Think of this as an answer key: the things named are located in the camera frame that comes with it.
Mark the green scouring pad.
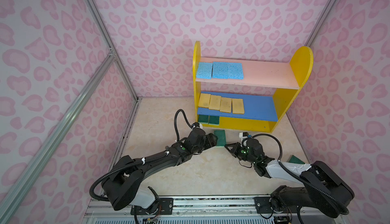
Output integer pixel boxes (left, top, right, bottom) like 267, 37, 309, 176
288, 155, 305, 164
213, 130, 226, 147
198, 115, 209, 124
208, 116, 219, 125

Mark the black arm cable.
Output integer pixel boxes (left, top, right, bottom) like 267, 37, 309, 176
242, 133, 349, 215
89, 109, 196, 202

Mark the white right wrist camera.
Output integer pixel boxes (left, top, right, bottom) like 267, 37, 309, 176
239, 132, 251, 141

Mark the blue sponge floor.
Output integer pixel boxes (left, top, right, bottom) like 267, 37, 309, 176
227, 62, 244, 80
212, 62, 229, 79

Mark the yellow sponge shelf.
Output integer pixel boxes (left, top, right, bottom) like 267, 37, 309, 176
198, 93, 211, 108

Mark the yellow sponge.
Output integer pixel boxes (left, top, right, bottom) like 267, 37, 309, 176
209, 95, 221, 111

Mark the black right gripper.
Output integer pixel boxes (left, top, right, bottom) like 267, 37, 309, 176
223, 142, 257, 165

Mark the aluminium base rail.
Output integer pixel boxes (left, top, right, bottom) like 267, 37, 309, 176
83, 194, 348, 224

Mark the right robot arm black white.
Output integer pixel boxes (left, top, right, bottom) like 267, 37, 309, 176
224, 137, 354, 218

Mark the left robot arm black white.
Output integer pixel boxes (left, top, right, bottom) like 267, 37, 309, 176
101, 127, 218, 214

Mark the aluminium frame profile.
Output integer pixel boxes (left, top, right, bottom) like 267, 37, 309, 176
304, 0, 339, 48
1, 0, 134, 224

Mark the aluminium frame profile right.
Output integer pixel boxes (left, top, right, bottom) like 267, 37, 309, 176
304, 0, 339, 48

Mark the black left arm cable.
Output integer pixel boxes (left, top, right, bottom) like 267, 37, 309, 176
89, 109, 196, 202

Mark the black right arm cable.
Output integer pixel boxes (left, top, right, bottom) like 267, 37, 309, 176
242, 133, 349, 215

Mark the aluminium frame profile left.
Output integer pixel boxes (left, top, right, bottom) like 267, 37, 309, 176
1, 0, 134, 224

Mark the yellow wooden shelf unit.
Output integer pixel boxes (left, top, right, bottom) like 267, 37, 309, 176
193, 41, 314, 133

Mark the yellow sponge floor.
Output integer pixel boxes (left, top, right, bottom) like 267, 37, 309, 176
232, 99, 245, 114
219, 97, 232, 113

